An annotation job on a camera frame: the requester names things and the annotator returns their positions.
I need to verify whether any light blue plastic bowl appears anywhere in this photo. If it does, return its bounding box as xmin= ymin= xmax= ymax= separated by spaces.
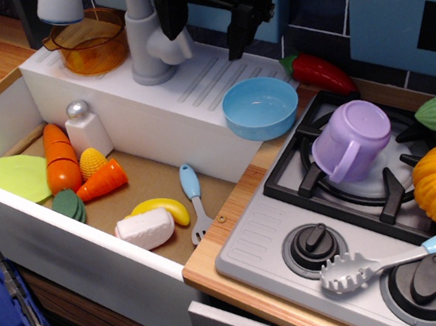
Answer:
xmin=222 ymin=77 xmax=299 ymax=141

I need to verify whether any grey toy faucet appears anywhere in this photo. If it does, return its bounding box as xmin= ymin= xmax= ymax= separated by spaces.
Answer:
xmin=125 ymin=0 xmax=194 ymax=86

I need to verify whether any red toy chili pepper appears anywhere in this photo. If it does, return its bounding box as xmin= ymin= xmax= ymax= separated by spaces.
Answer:
xmin=279 ymin=53 xmax=359 ymax=96

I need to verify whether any orange transparent pot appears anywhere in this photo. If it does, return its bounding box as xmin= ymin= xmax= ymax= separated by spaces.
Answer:
xmin=42 ymin=7 xmax=129 ymax=76

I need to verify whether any white salt shaker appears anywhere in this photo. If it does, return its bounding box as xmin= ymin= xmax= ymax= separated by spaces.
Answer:
xmin=65 ymin=100 xmax=114 ymax=159

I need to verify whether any yellow toy corn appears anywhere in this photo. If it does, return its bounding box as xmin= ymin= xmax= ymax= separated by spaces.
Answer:
xmin=79 ymin=147 xmax=108 ymax=183

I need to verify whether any orange carrot cone piece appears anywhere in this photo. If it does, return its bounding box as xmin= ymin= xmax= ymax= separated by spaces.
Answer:
xmin=77 ymin=159 xmax=129 ymax=202

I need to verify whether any purple plastic mug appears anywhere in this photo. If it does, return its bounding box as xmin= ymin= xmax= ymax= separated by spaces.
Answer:
xmin=311 ymin=100 xmax=391 ymax=183

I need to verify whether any white sink basin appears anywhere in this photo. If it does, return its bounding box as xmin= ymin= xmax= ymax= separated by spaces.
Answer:
xmin=0 ymin=44 xmax=287 ymax=326

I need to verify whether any yellow toy banana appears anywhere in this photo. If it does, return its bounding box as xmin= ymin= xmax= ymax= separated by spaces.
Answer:
xmin=125 ymin=198 xmax=191 ymax=226

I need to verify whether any long orange toy carrot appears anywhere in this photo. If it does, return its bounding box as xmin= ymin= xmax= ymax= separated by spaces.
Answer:
xmin=42 ymin=124 xmax=82 ymax=195

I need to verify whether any grey toy stove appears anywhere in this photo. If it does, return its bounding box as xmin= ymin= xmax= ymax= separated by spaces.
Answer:
xmin=215 ymin=97 xmax=422 ymax=326

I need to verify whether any white toy bread block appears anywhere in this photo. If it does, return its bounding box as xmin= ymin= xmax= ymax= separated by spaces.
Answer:
xmin=114 ymin=207 xmax=175 ymax=250

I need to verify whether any dark green toy leaf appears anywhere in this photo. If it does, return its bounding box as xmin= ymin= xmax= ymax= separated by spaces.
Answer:
xmin=52 ymin=189 xmax=87 ymax=223

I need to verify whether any light green plate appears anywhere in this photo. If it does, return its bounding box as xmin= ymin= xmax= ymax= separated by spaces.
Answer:
xmin=0 ymin=155 xmax=52 ymax=203

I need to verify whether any left black stove knob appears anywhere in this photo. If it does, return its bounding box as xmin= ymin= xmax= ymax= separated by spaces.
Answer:
xmin=282 ymin=222 xmax=348 ymax=281

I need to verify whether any black stove knob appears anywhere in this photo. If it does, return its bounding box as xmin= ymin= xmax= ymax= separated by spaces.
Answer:
xmin=282 ymin=222 xmax=348 ymax=281
xmin=379 ymin=253 xmax=436 ymax=326

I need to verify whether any right black stove knob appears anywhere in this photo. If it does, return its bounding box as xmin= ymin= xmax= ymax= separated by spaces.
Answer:
xmin=379 ymin=253 xmax=436 ymax=326

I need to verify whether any blue handled toy fork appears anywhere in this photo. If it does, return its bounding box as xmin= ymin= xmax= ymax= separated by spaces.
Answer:
xmin=179 ymin=164 xmax=214 ymax=245

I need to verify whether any blue handled pasta spoon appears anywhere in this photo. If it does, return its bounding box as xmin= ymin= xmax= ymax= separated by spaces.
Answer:
xmin=320 ymin=236 xmax=436 ymax=293

